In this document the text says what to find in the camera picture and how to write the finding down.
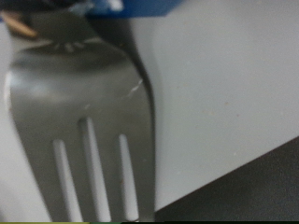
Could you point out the spatula with blue grip block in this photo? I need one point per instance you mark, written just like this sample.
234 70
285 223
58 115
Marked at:
78 93

